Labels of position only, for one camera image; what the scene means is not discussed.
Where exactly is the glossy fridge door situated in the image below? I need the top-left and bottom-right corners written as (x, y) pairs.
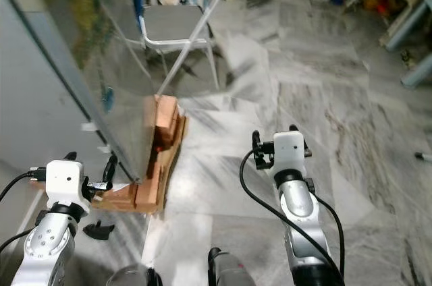
top-left (10, 0), bottom-right (164, 184)

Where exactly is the grey small fridge body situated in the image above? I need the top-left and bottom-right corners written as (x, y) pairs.
top-left (0, 0), bottom-right (144, 187)

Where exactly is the small black plastic piece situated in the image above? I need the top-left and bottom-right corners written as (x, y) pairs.
top-left (83, 220), bottom-right (116, 240)

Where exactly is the orange brick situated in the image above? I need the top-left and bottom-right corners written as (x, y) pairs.
top-left (96, 183), bottom-right (163, 214)
top-left (150, 94), bottom-right (180, 152)

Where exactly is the brown cardboard sheet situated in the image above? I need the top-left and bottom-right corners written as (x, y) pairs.
top-left (93, 114), bottom-right (190, 216)

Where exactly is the dark grey robot left leg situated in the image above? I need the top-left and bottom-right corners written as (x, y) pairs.
top-left (105, 265), bottom-right (164, 286)

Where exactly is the dark grey robot leg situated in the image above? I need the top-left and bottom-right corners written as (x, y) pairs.
top-left (105, 265), bottom-right (164, 286)
top-left (207, 247), bottom-right (261, 286)

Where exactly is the dark grey robot right leg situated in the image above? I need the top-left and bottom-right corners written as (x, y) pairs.
top-left (207, 247), bottom-right (261, 286)

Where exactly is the grey metal chair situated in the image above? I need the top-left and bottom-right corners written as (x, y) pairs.
top-left (121, 0), bottom-right (234, 95)

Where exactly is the grey-blue pipe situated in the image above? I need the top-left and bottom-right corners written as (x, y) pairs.
top-left (400, 51), bottom-right (432, 90)

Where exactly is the white wooden rack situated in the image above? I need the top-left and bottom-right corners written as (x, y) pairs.
top-left (337, 0), bottom-right (432, 52)

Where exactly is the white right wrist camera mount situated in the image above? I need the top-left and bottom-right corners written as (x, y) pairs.
top-left (271, 130), bottom-right (308, 177)

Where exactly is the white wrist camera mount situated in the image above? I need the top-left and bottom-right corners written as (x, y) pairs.
top-left (271, 130), bottom-right (308, 177)
top-left (44, 158), bottom-right (90, 210)

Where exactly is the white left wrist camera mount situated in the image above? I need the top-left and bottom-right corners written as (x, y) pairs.
top-left (44, 158), bottom-right (90, 210)

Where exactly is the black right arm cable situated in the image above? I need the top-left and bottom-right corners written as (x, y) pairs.
top-left (238, 148), bottom-right (346, 286)

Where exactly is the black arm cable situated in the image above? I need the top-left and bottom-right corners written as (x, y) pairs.
top-left (0, 169), bottom-right (47, 254)
top-left (238, 148), bottom-right (346, 286)

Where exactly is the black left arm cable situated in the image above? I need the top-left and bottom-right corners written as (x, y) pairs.
top-left (0, 169), bottom-right (47, 254)

